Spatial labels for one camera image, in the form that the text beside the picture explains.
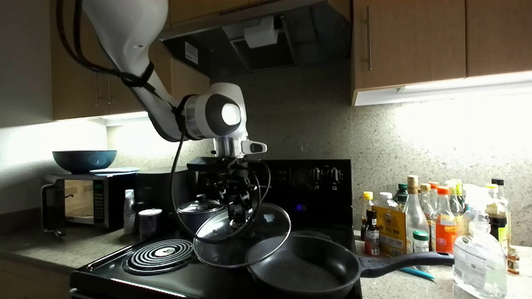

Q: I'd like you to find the small bottle with red label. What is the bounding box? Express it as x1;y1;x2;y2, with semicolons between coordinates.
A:
363;211;383;257

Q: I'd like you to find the small saucepan lid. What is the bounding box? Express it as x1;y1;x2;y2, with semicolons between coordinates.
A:
177;194;222;217

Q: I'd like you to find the black coil burner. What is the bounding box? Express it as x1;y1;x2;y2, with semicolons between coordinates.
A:
122;237;197;277

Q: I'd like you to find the glass lid with steel knob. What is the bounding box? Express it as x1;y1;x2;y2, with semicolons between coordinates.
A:
192;201;295;270

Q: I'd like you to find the clear bottle with cork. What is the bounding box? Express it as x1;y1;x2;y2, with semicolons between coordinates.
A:
406;174;431;254

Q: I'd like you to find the black countertop appliance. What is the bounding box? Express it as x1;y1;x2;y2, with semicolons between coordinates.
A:
124;166;199;234

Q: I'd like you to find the black frying pan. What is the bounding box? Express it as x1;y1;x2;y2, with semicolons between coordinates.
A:
247;231;456;299

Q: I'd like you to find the under-cabinet light strip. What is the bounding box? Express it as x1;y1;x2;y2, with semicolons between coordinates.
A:
355;69;532;108
99;108;155;126

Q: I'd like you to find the small brown bottle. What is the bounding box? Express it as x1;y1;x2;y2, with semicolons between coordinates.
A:
506;245;523;277

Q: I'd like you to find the wide wooden wall cabinet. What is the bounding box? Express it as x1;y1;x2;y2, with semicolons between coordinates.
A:
350;0;532;93

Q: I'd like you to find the teal utensil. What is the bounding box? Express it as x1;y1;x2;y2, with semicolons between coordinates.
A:
398;264;438;284

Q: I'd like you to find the electric coil stove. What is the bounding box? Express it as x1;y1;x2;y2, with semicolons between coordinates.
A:
69;157;365;299

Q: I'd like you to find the small dark saucepan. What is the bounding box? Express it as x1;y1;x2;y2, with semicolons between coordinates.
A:
175;192;224;236

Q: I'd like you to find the yellow-green bottle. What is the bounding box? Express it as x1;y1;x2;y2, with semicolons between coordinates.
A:
446;177;468;219

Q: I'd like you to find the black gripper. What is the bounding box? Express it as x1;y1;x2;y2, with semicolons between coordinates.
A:
217;157;260;222

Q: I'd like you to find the bottle with yellow label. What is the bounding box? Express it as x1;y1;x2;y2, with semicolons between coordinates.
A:
373;191;410;257

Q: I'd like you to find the toaster oven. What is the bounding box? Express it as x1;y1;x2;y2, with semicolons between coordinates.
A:
39;169;140;237

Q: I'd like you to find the small jar with green lid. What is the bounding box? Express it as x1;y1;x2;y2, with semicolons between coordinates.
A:
413;229;433;255

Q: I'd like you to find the bottle with green cap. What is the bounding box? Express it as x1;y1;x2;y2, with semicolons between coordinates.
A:
393;182;410;209

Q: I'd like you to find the orange bottle with red cap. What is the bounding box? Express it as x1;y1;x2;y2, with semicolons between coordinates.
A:
435;186;460;255

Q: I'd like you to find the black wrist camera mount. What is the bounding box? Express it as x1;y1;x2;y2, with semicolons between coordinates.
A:
187;156;224;171

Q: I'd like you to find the dark bottle with yellow cap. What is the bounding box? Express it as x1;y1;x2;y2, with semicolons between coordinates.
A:
360;189;376;242

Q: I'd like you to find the clear bottle with tan cap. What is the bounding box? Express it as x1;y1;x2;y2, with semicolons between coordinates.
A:
418;181;440;222

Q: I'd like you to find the blue bowl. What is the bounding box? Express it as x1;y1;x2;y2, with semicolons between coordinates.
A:
52;147;119;176

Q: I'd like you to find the dark jar with white lid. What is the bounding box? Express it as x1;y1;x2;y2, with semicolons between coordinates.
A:
137;207;165;242

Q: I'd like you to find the metal cabinet door handle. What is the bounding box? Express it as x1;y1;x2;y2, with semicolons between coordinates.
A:
362;5;373;73

